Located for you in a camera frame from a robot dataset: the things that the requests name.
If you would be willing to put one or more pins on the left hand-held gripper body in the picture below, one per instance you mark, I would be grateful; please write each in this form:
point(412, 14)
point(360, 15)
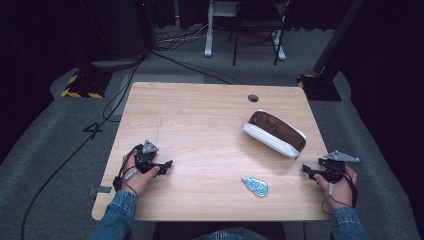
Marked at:
point(147, 154)

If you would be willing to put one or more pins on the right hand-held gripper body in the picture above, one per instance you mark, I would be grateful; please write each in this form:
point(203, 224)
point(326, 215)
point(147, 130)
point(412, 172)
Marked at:
point(335, 164)

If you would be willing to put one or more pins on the white and brown pencil case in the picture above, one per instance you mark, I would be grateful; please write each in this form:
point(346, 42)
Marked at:
point(275, 133)

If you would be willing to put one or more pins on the person's left hand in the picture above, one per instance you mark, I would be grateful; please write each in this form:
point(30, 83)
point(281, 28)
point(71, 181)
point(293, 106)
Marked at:
point(140, 178)

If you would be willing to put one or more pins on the person's right hand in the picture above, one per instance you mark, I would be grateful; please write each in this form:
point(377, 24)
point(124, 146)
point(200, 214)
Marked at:
point(338, 191)

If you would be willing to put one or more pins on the grey tape piece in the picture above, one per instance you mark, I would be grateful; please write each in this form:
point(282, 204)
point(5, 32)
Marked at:
point(100, 190)

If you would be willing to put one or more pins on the black yellow striped stand base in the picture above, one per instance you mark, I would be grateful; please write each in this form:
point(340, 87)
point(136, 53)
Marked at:
point(318, 87)
point(87, 83)

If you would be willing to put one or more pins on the person's lap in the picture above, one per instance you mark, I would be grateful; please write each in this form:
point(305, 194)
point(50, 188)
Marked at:
point(230, 234)

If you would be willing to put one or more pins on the black slanted stand pole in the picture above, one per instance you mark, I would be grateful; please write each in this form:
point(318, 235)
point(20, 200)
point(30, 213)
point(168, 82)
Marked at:
point(336, 36)

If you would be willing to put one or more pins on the black chair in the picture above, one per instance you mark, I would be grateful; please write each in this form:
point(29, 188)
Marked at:
point(258, 26)

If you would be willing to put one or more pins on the white desk frame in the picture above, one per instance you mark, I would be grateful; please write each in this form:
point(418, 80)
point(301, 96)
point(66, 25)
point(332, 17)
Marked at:
point(213, 30)

